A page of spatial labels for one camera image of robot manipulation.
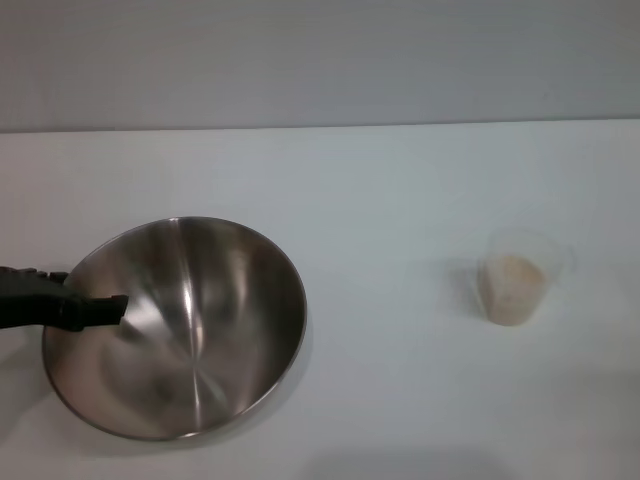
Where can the white uncooked rice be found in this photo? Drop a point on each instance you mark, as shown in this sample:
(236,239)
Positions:
(512,290)

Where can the stainless steel mixing bowl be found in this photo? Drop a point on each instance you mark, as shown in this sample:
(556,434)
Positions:
(200,350)

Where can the clear plastic measuring cup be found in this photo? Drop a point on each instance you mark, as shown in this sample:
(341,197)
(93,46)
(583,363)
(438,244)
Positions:
(555,250)

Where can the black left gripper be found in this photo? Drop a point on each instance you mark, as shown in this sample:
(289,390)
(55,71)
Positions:
(35,305)

